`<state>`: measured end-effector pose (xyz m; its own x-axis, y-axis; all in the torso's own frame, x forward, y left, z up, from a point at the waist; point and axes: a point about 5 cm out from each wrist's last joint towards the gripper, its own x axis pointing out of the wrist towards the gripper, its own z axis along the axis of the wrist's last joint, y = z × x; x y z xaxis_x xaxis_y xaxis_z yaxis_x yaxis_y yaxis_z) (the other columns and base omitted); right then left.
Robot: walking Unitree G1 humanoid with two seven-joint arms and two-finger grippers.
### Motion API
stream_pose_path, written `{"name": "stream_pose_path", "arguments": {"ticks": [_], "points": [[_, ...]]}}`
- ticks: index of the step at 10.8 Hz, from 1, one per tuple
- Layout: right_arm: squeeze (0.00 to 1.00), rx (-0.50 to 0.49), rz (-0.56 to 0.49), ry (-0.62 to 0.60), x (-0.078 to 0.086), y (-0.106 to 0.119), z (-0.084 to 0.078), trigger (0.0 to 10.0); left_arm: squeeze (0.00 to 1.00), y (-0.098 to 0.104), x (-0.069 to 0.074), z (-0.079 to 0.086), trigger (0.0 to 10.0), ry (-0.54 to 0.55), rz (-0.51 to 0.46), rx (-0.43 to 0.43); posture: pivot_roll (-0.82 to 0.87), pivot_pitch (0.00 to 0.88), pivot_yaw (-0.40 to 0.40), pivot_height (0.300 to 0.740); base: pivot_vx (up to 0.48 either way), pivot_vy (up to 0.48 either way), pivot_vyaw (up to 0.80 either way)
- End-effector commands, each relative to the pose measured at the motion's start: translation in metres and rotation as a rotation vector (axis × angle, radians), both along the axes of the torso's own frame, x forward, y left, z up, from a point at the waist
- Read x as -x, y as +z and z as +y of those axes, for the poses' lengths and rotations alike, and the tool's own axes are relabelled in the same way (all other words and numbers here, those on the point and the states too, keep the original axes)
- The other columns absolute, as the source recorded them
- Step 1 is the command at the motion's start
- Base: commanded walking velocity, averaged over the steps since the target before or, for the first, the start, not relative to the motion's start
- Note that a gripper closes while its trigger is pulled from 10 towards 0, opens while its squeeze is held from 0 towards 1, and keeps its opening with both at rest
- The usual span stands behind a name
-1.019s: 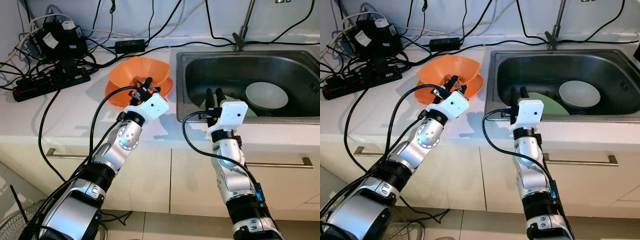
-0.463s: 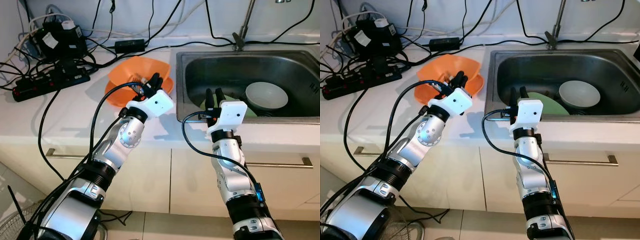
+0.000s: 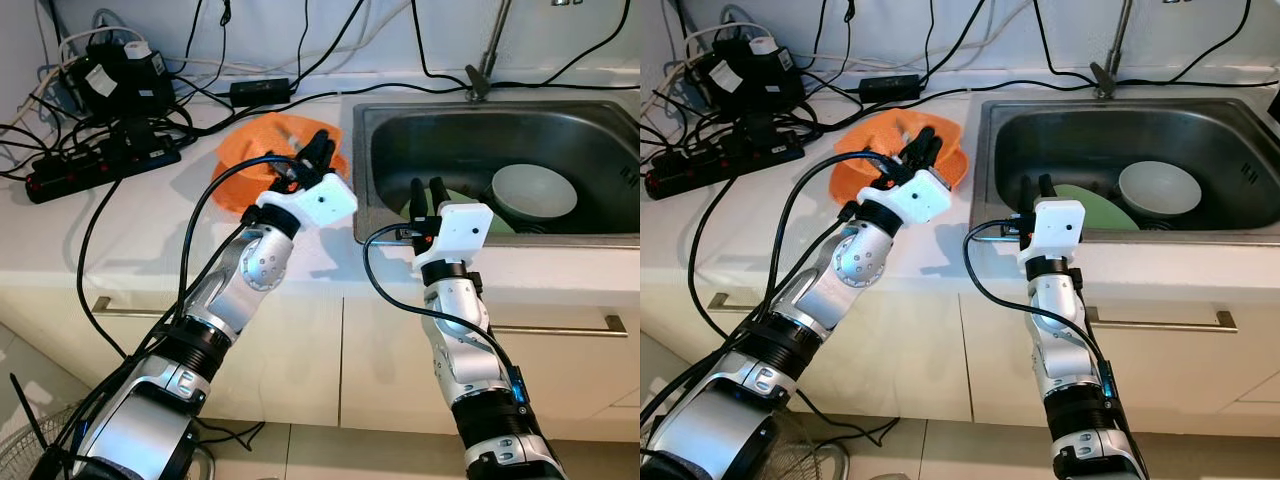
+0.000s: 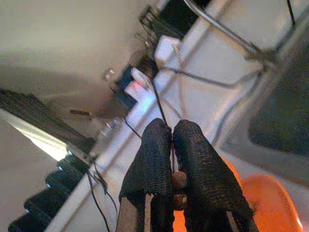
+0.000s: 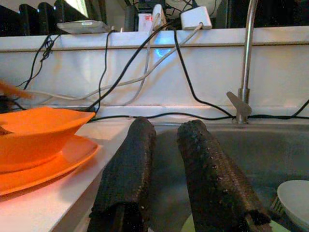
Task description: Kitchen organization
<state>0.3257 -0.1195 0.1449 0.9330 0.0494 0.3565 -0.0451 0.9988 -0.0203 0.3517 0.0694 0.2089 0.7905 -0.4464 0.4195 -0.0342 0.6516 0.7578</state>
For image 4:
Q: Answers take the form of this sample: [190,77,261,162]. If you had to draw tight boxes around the white plug with red light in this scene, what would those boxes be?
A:
[124,67,156,102]

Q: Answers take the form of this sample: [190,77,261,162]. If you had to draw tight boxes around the black power strip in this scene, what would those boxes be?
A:
[7,154,97,232]

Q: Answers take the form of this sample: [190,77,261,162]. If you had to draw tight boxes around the black power adapter brick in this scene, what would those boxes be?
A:
[113,66,145,114]

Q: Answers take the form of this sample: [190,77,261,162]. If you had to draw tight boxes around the thin black cable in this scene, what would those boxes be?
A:
[156,66,264,87]

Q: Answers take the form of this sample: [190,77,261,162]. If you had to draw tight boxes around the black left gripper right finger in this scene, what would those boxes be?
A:
[173,119,259,232]

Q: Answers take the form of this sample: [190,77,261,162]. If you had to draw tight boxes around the orange plastic bowl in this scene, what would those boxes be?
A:
[173,156,304,232]

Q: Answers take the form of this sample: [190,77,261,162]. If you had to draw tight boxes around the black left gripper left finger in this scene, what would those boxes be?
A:
[115,118,174,232]

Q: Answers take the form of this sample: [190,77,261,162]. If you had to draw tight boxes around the grey metal faucet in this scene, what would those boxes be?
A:
[183,0,278,71]

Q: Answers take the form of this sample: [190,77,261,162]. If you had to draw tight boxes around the white charger block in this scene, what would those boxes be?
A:
[154,35,182,66]

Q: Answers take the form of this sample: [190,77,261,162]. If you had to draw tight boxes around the stainless steel sink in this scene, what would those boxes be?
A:
[247,77,309,157]

